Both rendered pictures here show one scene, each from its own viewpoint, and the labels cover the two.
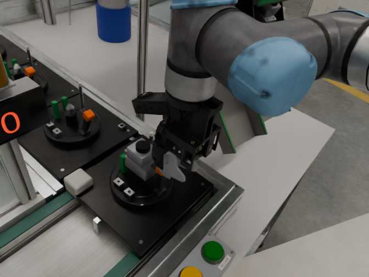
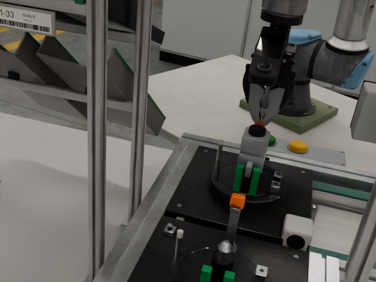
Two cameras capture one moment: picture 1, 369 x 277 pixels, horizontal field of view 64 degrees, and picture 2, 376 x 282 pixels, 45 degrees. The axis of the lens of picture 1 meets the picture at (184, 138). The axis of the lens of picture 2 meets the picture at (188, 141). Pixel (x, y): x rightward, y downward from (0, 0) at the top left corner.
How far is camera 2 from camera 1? 1.05 m
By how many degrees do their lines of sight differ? 85
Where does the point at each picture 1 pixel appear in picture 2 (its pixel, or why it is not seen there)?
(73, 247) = (339, 237)
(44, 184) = (323, 275)
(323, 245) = (173, 125)
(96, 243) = (318, 224)
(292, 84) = not seen: outside the picture
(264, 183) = (122, 154)
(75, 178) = (302, 224)
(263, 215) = (168, 153)
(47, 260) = not seen: hidden behind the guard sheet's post
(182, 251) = (282, 155)
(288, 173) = not seen: hidden behind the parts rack
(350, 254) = (170, 114)
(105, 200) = (292, 205)
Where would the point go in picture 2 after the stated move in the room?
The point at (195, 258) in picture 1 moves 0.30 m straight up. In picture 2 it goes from (280, 149) to (311, 12)
